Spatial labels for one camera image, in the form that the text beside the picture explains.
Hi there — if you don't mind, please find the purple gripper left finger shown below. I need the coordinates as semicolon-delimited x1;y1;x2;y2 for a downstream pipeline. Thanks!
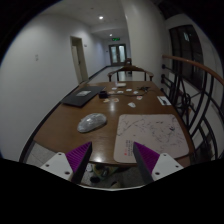
40;141;93;185

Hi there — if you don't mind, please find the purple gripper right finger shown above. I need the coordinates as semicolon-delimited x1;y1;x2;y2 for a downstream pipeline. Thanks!
132;141;185;185

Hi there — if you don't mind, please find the white marble-pattern mouse pad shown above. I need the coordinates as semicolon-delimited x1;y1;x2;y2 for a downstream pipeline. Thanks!
114;114;189;164

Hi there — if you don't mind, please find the white honeycomb computer mouse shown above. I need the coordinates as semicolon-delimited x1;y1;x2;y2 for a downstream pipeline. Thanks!
77;113;107;133

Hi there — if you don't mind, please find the white card near centre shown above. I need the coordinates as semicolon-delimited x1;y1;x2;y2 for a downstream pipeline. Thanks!
128;102;136;108

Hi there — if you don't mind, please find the white paper slip right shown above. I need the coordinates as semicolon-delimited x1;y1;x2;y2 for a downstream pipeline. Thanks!
158;96;170;105

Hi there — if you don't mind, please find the black closed laptop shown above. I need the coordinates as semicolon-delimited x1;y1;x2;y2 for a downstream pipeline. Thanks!
62;86;104;107

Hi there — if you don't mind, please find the small black box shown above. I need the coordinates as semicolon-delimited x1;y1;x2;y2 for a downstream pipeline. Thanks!
98;91;108;99

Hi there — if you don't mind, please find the white booklet far end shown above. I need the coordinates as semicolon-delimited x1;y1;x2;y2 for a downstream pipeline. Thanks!
116;83;126;88

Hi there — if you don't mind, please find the wooden chair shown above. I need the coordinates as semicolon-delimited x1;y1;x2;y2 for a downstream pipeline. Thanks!
107;65;154;82

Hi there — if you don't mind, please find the double glass door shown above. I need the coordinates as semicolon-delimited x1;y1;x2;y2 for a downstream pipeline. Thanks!
109;44;126;65

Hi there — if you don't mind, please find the black cable on table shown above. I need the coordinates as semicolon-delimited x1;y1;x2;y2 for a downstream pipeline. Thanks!
114;85;152;98

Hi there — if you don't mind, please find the side door in wall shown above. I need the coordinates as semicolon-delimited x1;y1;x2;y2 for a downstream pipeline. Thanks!
70;36;88;84

